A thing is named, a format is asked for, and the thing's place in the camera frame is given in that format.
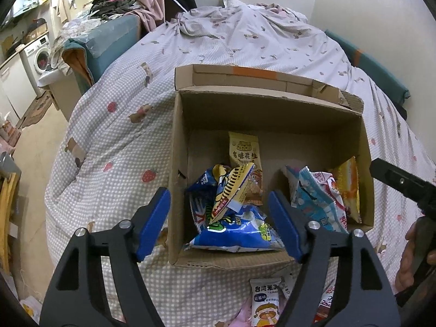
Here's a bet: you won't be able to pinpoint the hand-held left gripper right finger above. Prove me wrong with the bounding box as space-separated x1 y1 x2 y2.
267 190 402 327

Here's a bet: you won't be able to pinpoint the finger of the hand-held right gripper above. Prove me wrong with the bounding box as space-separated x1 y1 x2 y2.
370 158 436 220

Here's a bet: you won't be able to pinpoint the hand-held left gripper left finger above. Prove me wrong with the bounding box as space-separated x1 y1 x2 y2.
39 187 171 327

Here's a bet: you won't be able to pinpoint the white red teal snack packet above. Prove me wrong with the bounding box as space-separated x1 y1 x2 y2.
284 165 350 234

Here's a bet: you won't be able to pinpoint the blue white green snack packet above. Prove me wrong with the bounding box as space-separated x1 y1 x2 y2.
184 206 285 253

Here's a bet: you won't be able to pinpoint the blue red white snack packet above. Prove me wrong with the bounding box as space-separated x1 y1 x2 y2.
187 165 222 232

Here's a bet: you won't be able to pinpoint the yellow black striped snack packet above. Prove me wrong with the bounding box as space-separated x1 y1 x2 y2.
208 163 256 225

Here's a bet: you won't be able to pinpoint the white rice cracker packet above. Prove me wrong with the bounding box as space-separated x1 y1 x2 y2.
250 277 283 327

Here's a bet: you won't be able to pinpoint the white red striped snack packet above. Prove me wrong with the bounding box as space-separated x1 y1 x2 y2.
315 279 337 324

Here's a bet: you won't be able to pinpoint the tan peanut snack packet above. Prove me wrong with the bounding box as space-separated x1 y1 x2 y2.
228 132 264 207

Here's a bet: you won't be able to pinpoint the brown cardboard box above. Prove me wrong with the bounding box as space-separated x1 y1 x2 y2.
168 64 375 270

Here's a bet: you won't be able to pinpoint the person's right hand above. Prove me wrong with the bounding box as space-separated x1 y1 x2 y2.
395 222 423 291

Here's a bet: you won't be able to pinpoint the wooden chair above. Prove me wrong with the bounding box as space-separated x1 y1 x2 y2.
0 172 23 273

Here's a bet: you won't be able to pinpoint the brown floor rug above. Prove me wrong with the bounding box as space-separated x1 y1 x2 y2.
20 90 53 128

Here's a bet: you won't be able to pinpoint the pink printed box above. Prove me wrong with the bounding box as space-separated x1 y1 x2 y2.
0 119 21 145

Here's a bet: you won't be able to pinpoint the teal fabric sofa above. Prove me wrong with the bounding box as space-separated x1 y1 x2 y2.
65 14 142 91

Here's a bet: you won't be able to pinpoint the white base cabinet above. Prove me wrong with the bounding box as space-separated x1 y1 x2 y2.
0 53 38 120

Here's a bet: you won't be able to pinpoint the white washing machine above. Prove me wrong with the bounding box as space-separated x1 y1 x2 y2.
19 32 53 82

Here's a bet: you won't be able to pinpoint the white crumpled cloth pile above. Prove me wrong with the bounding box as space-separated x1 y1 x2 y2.
51 17 103 75

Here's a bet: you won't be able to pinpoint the dark clothes pile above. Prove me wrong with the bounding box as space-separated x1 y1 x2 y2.
90 0 144 19

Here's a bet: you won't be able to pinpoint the brown boxes on washer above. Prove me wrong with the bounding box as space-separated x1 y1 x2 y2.
22 17 48 45

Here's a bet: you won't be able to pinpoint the white pillow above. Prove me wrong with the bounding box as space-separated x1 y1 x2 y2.
221 0 273 9

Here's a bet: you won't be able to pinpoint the hanging beige towel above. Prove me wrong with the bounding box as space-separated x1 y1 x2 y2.
56 0 79 21

